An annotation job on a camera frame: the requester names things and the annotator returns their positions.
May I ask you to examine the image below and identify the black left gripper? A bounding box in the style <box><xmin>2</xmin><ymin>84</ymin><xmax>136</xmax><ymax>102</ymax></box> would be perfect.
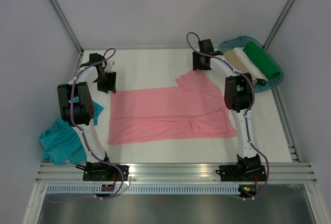
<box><xmin>95</xmin><ymin>71</ymin><xmax>117</xmax><ymax>95</ymax></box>

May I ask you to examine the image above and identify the pink t shirt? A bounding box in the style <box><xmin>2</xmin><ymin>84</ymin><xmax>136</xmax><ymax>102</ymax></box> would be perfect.
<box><xmin>108</xmin><ymin>71</ymin><xmax>236</xmax><ymax>145</ymax></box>

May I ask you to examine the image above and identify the teal t shirt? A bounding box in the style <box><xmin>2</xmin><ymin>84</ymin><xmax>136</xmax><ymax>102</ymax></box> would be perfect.
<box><xmin>38</xmin><ymin>101</ymin><xmax>104</xmax><ymax>165</ymax></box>

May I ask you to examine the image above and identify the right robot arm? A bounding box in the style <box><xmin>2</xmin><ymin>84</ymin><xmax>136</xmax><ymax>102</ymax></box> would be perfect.
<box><xmin>193</xmin><ymin>38</ymin><xmax>269</xmax><ymax>182</ymax></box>

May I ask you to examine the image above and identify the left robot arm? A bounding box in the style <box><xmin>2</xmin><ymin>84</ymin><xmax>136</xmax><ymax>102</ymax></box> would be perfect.
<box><xmin>57</xmin><ymin>53</ymin><xmax>120</xmax><ymax>182</ymax></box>

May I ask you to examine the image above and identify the rolled beige t shirt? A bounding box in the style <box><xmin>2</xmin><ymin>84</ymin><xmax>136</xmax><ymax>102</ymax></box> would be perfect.
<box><xmin>224</xmin><ymin>50</ymin><xmax>257</xmax><ymax>85</ymax></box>

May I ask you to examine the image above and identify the blue plastic bin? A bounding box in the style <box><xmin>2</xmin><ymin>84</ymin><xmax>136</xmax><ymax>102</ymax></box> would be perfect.
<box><xmin>218</xmin><ymin>36</ymin><xmax>284</xmax><ymax>93</ymax></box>

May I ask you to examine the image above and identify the rolled white t shirt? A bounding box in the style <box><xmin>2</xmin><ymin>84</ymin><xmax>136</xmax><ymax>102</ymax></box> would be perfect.
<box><xmin>233</xmin><ymin>47</ymin><xmax>267</xmax><ymax>81</ymax></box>

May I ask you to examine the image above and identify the rolled green t shirt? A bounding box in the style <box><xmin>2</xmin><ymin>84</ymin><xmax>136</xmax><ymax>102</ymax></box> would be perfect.
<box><xmin>244</xmin><ymin>41</ymin><xmax>281</xmax><ymax>80</ymax></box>

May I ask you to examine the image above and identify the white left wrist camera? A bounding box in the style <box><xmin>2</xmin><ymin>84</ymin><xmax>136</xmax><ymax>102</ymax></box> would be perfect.
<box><xmin>106</xmin><ymin>60</ymin><xmax>115</xmax><ymax>71</ymax></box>

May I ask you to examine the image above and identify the left aluminium frame post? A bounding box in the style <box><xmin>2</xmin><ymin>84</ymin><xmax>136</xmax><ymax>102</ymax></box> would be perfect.
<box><xmin>48</xmin><ymin>0</ymin><xmax>84</xmax><ymax>54</ymax></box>

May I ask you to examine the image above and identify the aluminium frame post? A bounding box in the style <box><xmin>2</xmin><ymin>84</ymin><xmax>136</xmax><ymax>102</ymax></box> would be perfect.
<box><xmin>48</xmin><ymin>0</ymin><xmax>84</xmax><ymax>54</ymax></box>
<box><xmin>263</xmin><ymin>0</ymin><xmax>296</xmax><ymax>50</ymax></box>

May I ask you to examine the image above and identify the right aluminium frame post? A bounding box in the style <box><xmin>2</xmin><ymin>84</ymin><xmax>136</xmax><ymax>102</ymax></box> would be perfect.
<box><xmin>263</xmin><ymin>0</ymin><xmax>296</xmax><ymax>50</ymax></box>

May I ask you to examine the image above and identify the aluminium mounting rail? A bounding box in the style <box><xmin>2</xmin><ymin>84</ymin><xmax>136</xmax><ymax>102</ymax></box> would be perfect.
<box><xmin>35</xmin><ymin>162</ymin><xmax>317</xmax><ymax>184</ymax></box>

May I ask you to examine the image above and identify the white slotted cable duct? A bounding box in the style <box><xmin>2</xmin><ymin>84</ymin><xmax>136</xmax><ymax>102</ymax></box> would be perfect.
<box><xmin>46</xmin><ymin>183</ymin><xmax>239</xmax><ymax>195</ymax></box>

